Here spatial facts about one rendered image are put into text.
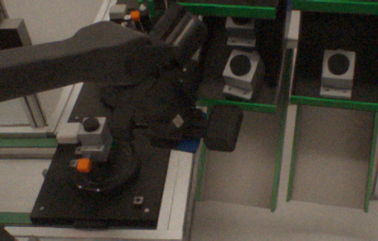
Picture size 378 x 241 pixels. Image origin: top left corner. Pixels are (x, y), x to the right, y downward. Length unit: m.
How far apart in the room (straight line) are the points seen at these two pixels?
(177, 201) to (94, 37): 0.49
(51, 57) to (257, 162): 0.50
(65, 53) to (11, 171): 0.71
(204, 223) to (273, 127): 0.27
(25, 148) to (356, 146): 0.69
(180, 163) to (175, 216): 0.14
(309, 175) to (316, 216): 0.17
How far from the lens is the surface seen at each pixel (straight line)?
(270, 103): 0.80
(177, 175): 1.04
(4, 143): 1.24
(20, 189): 1.17
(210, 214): 1.09
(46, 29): 1.79
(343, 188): 0.93
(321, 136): 0.93
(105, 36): 0.57
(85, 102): 1.24
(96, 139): 0.98
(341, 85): 0.78
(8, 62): 0.50
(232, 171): 0.93
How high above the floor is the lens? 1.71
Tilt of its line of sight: 42 degrees down
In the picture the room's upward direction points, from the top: 8 degrees counter-clockwise
